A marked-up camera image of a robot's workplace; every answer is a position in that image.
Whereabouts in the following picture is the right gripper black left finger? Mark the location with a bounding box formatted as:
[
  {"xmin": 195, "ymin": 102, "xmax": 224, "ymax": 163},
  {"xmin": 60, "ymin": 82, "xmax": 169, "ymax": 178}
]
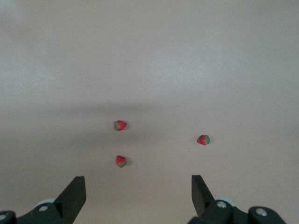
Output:
[{"xmin": 0, "ymin": 176, "xmax": 86, "ymax": 224}]

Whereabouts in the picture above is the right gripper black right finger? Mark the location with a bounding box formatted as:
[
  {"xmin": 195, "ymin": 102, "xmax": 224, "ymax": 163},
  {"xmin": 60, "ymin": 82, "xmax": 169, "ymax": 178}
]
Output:
[{"xmin": 188, "ymin": 175, "xmax": 287, "ymax": 224}]

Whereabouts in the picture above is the small red toy strawberry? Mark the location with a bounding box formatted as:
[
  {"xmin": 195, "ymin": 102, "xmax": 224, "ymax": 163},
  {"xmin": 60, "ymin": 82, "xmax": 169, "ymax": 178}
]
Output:
[
  {"xmin": 115, "ymin": 155, "xmax": 128, "ymax": 168},
  {"xmin": 197, "ymin": 134, "xmax": 211, "ymax": 146},
  {"xmin": 114, "ymin": 120, "xmax": 128, "ymax": 132}
]

